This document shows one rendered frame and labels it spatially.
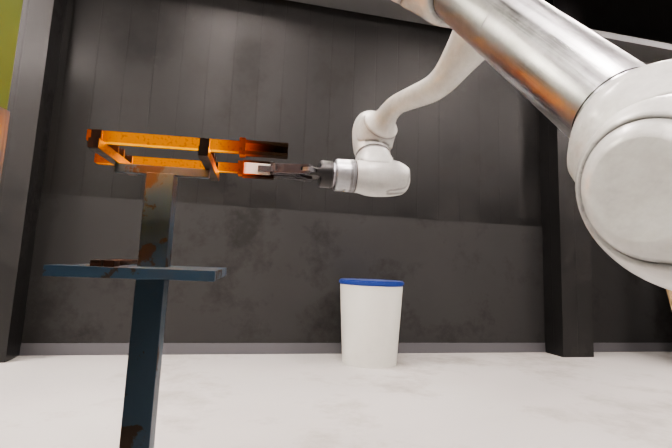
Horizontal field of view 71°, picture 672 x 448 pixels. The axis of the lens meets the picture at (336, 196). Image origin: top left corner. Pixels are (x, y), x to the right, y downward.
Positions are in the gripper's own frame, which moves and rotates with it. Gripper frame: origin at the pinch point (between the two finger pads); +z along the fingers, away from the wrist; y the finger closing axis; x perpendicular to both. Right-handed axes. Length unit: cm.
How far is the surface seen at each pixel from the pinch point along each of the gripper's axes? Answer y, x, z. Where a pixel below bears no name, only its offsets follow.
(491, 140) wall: 265, 93, -201
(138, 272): -31.8, -27.0, 19.7
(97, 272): -31.9, -27.2, 26.7
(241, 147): -26.1, -0.6, 3.0
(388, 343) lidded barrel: 200, -76, -92
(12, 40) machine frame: -16, 22, 55
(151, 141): -25.3, -0.5, 21.3
